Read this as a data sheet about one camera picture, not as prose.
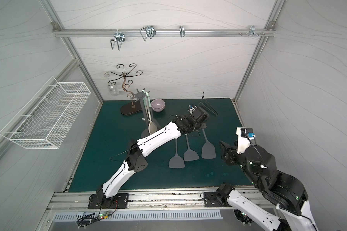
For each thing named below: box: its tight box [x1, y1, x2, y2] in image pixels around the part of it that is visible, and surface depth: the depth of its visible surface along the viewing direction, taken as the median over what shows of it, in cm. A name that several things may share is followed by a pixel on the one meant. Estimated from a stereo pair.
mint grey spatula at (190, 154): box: [183, 133, 201, 162], surface depth 90 cm
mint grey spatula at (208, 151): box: [201, 128, 216, 160], surface depth 86 cm
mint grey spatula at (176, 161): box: [168, 138, 186, 169], surface depth 88 cm
